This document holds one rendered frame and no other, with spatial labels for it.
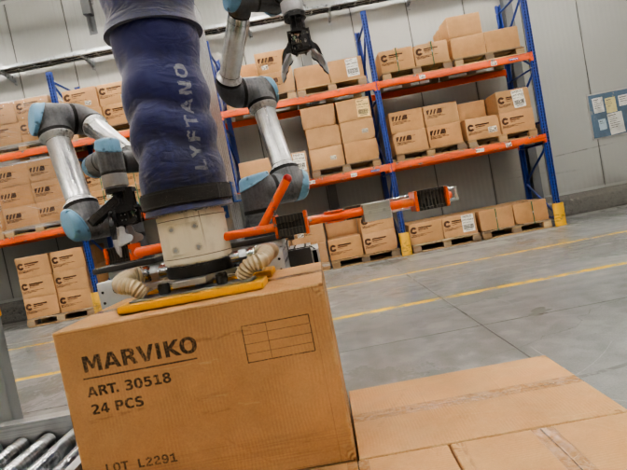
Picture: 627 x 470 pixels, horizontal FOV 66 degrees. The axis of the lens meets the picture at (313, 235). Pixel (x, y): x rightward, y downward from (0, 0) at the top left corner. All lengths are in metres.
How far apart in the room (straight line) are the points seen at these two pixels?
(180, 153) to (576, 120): 10.35
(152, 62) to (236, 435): 0.86
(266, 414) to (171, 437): 0.22
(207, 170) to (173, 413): 0.56
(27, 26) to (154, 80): 10.51
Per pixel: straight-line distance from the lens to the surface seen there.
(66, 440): 1.79
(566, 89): 11.20
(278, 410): 1.12
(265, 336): 1.07
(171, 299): 1.15
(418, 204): 1.21
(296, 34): 1.64
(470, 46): 9.26
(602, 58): 11.67
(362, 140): 8.53
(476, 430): 1.23
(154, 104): 1.21
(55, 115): 2.00
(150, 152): 1.20
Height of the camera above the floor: 1.10
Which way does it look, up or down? 3 degrees down
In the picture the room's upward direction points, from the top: 11 degrees counter-clockwise
